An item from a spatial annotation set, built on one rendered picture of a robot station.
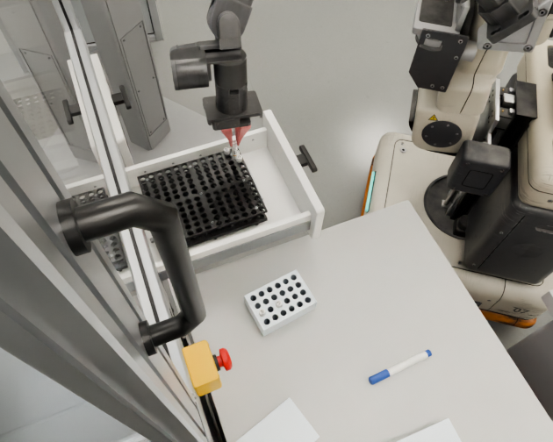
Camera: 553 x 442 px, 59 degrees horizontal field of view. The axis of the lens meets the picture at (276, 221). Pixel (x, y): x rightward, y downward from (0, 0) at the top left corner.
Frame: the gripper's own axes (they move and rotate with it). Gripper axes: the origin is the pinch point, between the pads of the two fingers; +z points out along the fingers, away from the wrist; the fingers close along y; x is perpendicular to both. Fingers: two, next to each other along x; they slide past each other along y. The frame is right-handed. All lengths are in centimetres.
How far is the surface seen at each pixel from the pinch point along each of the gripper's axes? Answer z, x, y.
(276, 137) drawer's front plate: 4.2, 3.5, 9.9
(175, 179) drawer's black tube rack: 8.1, -0.2, -12.6
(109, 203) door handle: -51, -55, -15
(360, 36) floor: 80, 147, 97
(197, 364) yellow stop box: 10.9, -39.1, -14.5
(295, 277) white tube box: 20.9, -21.5, 8.0
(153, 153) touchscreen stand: 86, 89, -21
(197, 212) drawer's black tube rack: 8.8, -9.2, -9.5
